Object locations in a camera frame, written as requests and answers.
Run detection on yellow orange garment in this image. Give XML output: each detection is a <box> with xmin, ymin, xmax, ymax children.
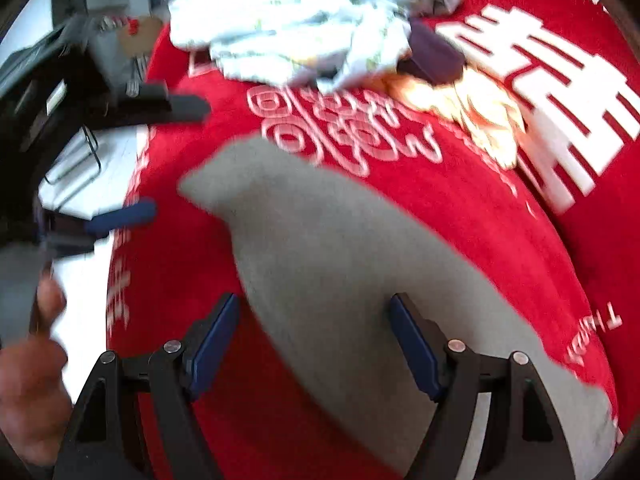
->
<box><xmin>385</xmin><ymin>72</ymin><xmax>526</xmax><ymax>171</ymax></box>

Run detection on white patterned clothes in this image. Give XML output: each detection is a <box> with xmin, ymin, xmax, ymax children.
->
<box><xmin>167</xmin><ymin>0</ymin><xmax>468</xmax><ymax>96</ymax></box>

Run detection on metal wire frame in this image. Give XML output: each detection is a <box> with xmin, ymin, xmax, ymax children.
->
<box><xmin>45</xmin><ymin>125</ymin><xmax>101</xmax><ymax>186</ymax></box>

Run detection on red printed blanket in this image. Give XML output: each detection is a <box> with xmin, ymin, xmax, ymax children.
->
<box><xmin>105</xmin><ymin>0</ymin><xmax>640</xmax><ymax>480</ymax></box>

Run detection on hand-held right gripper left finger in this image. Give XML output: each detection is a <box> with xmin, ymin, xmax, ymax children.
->
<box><xmin>52</xmin><ymin>292</ymin><xmax>242</xmax><ymax>480</ymax></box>

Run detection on person's left hand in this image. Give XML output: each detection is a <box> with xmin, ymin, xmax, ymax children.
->
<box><xmin>0</xmin><ymin>275</ymin><xmax>76</xmax><ymax>466</ymax></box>

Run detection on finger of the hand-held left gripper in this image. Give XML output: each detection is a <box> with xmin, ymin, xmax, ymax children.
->
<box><xmin>37</xmin><ymin>199</ymin><xmax>158</xmax><ymax>256</ymax></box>
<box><xmin>117</xmin><ymin>81</ymin><xmax>211</xmax><ymax>123</ymax></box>

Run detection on dark purple cloth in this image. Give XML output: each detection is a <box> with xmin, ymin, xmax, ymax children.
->
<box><xmin>397</xmin><ymin>17</ymin><xmax>468</xmax><ymax>86</ymax></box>

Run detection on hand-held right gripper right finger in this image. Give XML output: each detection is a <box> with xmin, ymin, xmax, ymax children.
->
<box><xmin>389</xmin><ymin>292</ymin><xmax>591</xmax><ymax>480</ymax></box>

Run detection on grey cloth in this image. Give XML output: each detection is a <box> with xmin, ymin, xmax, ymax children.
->
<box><xmin>177</xmin><ymin>135</ymin><xmax>626</xmax><ymax>480</ymax></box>

